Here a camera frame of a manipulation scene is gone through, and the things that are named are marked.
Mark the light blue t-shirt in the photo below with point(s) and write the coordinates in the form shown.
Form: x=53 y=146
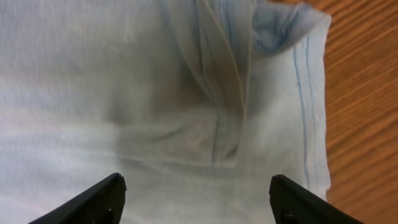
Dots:
x=196 y=103

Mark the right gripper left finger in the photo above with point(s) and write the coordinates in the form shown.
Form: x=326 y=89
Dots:
x=102 y=203

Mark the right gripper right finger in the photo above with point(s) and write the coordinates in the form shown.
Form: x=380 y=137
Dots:
x=291 y=203

